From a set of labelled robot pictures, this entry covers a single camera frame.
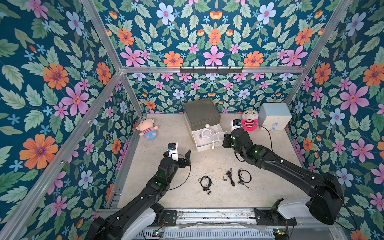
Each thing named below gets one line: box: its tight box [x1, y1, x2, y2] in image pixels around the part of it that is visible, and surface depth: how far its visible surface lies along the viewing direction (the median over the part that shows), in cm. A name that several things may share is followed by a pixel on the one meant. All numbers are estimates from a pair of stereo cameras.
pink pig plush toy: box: [135, 118, 159, 141], surface depth 105 cm
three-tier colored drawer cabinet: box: [184, 98, 225, 151], surface depth 95 cm
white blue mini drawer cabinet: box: [258, 102, 293, 131], surface depth 106 cm
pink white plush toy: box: [241, 109, 259, 132], surface depth 111 cm
